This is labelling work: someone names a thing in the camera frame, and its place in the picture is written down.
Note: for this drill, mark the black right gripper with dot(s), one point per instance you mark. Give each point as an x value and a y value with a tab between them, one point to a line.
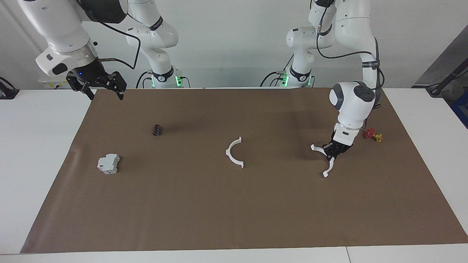
95	78

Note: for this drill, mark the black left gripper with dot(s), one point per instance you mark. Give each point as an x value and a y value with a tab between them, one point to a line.
342	147

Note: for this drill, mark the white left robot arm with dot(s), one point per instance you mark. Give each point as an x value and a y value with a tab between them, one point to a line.
353	98

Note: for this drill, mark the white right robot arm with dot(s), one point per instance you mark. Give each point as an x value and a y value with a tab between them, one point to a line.
62	25

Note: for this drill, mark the red and yellow valve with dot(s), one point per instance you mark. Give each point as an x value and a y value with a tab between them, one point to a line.
370	133

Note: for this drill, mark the white power strip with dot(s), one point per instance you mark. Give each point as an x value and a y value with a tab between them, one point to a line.
49	84

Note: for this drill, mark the white circuit breaker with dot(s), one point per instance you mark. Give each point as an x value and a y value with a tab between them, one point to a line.
108	164

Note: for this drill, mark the black stand foot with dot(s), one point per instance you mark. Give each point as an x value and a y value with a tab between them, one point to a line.
8	91

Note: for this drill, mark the brown table mat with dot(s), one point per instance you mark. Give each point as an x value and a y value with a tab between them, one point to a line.
234	204

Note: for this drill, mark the blue crate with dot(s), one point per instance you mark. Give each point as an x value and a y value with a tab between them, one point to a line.
461	109

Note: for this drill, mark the black tripod leg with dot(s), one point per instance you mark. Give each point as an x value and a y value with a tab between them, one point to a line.
448	78

